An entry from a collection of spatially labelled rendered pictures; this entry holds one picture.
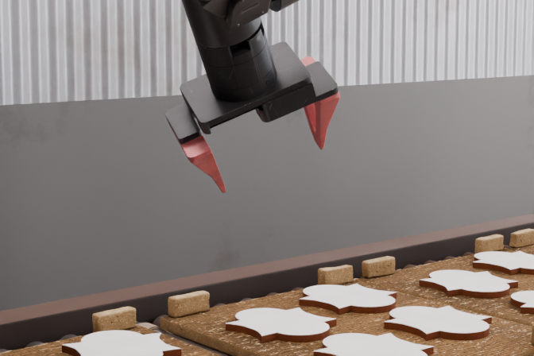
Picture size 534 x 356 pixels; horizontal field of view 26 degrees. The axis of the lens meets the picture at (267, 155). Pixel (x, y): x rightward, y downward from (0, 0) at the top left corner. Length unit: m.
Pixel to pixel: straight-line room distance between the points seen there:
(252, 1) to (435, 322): 0.74
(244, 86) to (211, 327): 0.61
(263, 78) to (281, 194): 2.61
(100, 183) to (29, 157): 0.23
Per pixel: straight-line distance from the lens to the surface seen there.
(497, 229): 2.13
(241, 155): 3.45
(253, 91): 0.96
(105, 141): 3.17
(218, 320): 1.54
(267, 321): 1.50
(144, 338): 1.43
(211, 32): 0.92
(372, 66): 3.79
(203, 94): 0.98
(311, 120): 1.04
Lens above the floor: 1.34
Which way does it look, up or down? 7 degrees down
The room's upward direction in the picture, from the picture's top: straight up
